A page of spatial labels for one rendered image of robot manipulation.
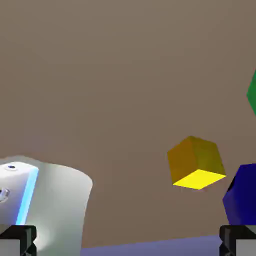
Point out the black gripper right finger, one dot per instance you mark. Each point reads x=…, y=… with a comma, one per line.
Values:
x=234, y=236

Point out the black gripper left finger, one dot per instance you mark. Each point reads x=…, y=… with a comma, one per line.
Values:
x=21, y=238

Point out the small blue cube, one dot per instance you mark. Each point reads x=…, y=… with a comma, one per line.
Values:
x=243, y=196

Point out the small yellow cube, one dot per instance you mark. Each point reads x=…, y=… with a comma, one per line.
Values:
x=195, y=162

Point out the small green cube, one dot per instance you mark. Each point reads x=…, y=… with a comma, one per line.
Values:
x=252, y=94

